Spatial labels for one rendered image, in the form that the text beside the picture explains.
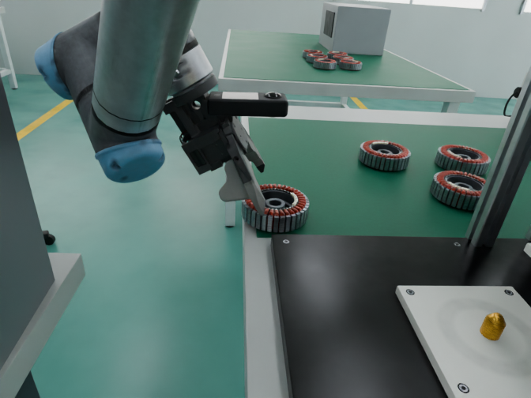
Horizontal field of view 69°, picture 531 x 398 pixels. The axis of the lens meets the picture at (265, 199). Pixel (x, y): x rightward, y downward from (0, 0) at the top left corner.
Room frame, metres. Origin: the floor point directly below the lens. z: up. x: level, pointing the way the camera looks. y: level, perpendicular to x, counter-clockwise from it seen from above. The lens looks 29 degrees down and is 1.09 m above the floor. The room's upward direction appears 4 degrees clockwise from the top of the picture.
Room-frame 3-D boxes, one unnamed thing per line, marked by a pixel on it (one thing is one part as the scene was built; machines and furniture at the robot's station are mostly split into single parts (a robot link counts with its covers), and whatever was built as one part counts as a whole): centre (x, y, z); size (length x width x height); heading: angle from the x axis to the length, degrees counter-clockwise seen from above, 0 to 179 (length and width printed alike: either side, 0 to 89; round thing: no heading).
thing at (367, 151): (0.83, -0.26, 0.77); 0.11 x 0.11 x 0.04
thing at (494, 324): (0.30, -0.25, 0.80); 0.02 x 0.02 x 0.03
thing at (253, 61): (2.56, -0.23, 0.38); 1.85 x 1.10 x 0.75; 6
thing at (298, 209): (0.56, -0.02, 0.77); 0.11 x 0.11 x 0.04
